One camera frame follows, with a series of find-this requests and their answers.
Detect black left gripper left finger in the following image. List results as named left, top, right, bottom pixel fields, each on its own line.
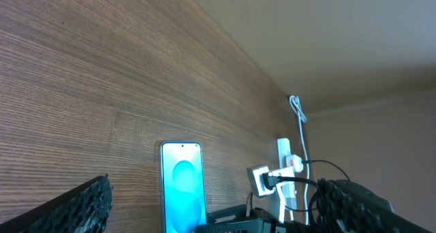
left=1, top=174, right=113, bottom=233

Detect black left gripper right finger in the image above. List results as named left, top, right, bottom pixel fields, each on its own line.
left=315, top=178, right=428, bottom=233

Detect blue Galaxy smartphone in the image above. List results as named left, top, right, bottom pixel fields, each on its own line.
left=159, top=141, right=207, bottom=233

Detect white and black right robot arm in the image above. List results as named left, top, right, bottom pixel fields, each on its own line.
left=193, top=204, right=320, bottom=233

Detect brown cardboard panel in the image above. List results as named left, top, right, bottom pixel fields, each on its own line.
left=194, top=0, right=435, bottom=230

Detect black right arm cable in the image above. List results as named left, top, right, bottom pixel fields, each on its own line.
left=262, top=171, right=328, bottom=213

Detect white power strip cord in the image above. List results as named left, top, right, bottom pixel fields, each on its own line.
left=288, top=95, right=311, bottom=226

